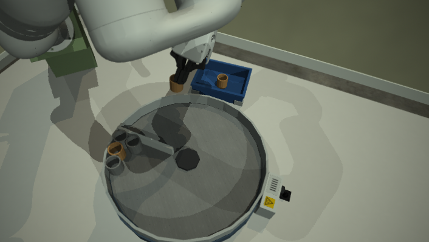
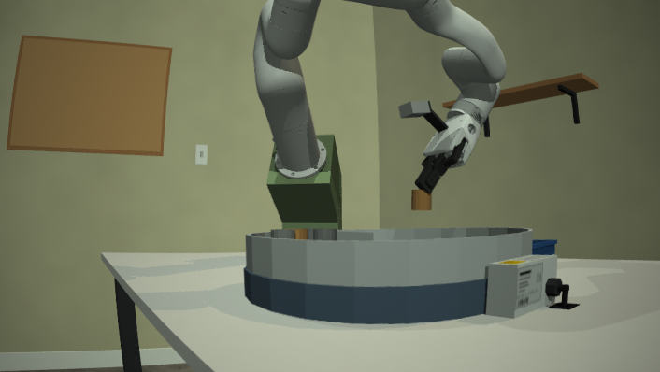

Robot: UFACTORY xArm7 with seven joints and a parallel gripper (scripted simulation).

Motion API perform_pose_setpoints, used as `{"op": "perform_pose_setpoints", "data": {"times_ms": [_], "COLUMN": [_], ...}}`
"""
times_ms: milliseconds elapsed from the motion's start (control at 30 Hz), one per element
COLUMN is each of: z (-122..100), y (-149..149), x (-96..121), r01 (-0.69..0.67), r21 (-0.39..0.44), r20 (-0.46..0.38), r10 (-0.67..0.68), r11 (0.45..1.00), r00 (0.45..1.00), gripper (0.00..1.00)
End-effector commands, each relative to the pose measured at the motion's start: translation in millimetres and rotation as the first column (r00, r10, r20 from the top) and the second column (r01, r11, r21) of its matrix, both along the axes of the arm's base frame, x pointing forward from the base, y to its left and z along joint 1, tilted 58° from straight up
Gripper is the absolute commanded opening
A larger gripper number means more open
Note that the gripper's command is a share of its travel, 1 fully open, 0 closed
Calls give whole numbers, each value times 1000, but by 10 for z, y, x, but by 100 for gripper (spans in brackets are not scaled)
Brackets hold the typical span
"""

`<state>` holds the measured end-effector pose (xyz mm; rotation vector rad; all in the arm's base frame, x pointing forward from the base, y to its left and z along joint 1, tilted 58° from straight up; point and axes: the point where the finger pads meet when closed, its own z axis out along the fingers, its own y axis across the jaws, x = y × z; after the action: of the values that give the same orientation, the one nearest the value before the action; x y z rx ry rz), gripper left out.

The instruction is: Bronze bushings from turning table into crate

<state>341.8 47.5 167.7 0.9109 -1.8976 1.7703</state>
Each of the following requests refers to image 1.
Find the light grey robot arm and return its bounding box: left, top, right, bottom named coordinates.
left=0, top=0, right=245, bottom=63

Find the grey metal bushing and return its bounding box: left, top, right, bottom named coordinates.
left=105, top=155, right=125, bottom=176
left=113, top=130, right=129, bottom=149
left=126, top=135, right=143, bottom=154

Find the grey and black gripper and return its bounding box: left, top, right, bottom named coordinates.
left=170, top=30, right=218, bottom=85

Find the bronze bushing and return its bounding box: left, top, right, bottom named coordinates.
left=170, top=74, right=184, bottom=93
left=108, top=142, right=126, bottom=160
left=216, top=74, right=228, bottom=89

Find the blue plastic crate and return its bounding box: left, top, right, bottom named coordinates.
left=191, top=59, right=252, bottom=106

